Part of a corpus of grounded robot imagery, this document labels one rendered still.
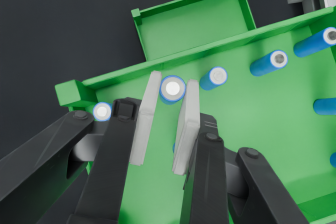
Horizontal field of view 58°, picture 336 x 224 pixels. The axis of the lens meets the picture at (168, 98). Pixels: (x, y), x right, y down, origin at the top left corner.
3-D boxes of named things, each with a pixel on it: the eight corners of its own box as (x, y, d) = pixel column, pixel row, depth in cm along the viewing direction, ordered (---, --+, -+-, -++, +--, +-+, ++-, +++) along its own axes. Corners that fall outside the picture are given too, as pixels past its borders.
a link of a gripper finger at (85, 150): (124, 173, 13) (57, 158, 13) (139, 122, 18) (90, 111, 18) (130, 144, 13) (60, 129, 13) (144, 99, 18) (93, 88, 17)
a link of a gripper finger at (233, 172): (196, 158, 13) (264, 174, 13) (195, 110, 18) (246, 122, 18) (187, 186, 13) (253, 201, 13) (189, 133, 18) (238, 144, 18)
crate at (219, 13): (155, 89, 83) (154, 86, 75) (133, 19, 84) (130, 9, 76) (258, 57, 84) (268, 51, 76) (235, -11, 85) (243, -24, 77)
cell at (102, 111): (107, 122, 34) (95, 124, 28) (102, 106, 34) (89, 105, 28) (122, 117, 34) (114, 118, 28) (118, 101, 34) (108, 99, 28)
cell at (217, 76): (202, 92, 35) (212, 87, 28) (197, 77, 35) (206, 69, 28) (217, 87, 35) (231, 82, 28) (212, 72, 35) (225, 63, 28)
